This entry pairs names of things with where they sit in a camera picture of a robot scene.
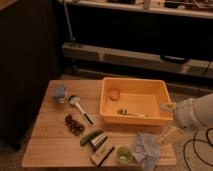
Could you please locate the dark red grape bunch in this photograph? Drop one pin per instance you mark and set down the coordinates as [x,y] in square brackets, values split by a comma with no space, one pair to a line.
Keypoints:
[74,126]

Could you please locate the orange round fruit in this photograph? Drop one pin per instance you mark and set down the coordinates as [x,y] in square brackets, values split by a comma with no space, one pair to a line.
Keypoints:
[114,94]

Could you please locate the grey cloth towel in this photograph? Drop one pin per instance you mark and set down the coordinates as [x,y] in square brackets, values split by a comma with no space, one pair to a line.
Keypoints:
[146,151]

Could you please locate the grey metal rail beam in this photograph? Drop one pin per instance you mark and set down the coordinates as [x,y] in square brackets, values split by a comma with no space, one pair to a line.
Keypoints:
[136,59]

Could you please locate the green cucumber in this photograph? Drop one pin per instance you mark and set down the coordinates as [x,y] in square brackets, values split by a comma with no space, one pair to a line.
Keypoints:
[90,136]

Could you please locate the orange plastic tray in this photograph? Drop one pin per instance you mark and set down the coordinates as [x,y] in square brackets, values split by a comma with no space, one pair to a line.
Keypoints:
[141,96]

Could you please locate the metal vertical pole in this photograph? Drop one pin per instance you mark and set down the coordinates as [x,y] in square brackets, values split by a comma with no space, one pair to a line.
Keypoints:
[72,38]

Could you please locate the metal fork in tray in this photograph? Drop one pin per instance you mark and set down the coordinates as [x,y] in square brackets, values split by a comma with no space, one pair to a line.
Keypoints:
[126,112]

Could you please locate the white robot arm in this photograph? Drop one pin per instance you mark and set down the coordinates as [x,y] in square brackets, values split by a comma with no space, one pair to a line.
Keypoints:
[189,115]

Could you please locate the small metal cup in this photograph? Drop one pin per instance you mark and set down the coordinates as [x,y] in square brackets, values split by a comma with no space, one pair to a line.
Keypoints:
[97,141]

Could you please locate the black handle on rail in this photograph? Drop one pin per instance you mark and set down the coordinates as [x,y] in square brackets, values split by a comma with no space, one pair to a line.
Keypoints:
[176,60]

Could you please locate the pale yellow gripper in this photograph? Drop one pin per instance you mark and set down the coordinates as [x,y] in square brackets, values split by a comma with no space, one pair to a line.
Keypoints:
[171,132]

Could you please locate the upper wooden shelf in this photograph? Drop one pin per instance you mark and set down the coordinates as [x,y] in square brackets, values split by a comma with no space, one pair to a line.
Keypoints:
[145,7]

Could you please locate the small green bowl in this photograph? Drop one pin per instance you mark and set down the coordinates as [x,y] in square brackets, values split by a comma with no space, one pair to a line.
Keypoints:
[124,155]

